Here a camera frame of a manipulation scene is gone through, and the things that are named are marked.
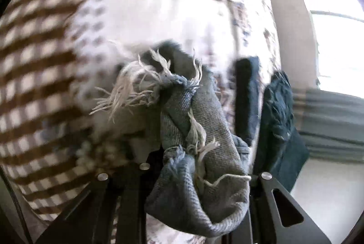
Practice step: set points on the brown checkered blanket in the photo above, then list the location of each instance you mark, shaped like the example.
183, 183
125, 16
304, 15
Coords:
45, 84

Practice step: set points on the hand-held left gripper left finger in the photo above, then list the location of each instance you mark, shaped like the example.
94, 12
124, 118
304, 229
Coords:
129, 192

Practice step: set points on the frayed blue denim pants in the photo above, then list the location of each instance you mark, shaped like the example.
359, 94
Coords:
199, 124

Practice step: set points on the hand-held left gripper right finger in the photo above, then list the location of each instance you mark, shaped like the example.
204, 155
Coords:
246, 96

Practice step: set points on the bright window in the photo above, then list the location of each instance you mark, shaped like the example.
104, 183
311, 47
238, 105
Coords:
338, 47

